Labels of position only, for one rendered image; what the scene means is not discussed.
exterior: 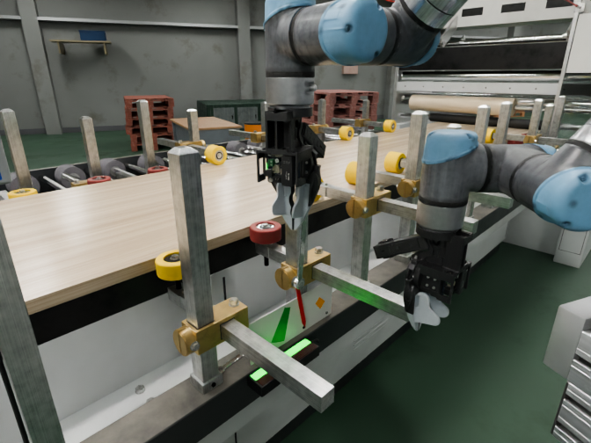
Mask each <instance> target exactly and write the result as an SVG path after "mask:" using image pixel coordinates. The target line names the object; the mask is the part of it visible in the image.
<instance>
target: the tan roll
mask: <svg viewBox="0 0 591 443"><path fill-rule="evenodd" d="M505 101H510V102H511V103H513V106H512V111H511V116H513V115H514V113H515V111H516V110H521V111H533V107H534V106H533V105H516V104H515V101H516V98H483V97H458V96H434V95H411V97H410V100H405V99H401V100H400V104H407V105H409V108H410V109H411V110H420V111H433V112H447V113H474V114H477V113H478V108H479V107H480V106H481V105H489V106H490V107H491V112H490V115H499V114H500V105H501V103H503V102H505Z"/></svg>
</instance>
